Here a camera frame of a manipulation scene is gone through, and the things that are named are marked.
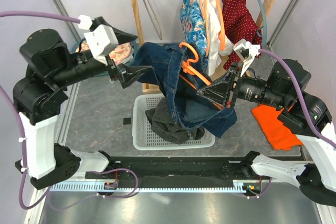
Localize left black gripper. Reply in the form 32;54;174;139
53;17;153;88

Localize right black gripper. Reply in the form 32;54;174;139
198;61;289;109

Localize orange hanger of denim skirt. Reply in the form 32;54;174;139
178;41;224;109

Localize blue denim skirt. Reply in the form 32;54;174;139
130;42;237;137

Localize grey dotted skirt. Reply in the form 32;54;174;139
145;98;205;144

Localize beige clothes hanger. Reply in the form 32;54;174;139
142;0;163;41

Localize blue floral garment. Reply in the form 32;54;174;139
180;0;208;71

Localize peach hanger of floral garment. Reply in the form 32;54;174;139
199;0;209;58

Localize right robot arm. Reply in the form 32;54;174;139
197;59;335;207

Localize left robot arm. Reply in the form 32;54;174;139
13;15;151;189

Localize orange hanger of white garment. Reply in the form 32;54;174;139
206;0;226;50

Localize teal tub with clothes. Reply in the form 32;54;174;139
70;38;140;65

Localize small black floor marker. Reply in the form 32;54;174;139
123;118;131;125

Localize white garment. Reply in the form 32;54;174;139
206;0;233;76

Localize white plastic basket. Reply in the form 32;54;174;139
132;93;215;151

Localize red dotted garment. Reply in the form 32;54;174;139
222;0;263;71

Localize orange folded cloth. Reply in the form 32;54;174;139
251;105;303;151

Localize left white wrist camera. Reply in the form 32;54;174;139
78;15;119;66

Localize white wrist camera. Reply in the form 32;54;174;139
233;39;261;77
78;15;119;66

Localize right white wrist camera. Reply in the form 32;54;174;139
233;39;261;77

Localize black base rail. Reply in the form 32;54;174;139
85;154;272;189

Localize light blue cable duct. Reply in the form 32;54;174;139
50;180;246;194

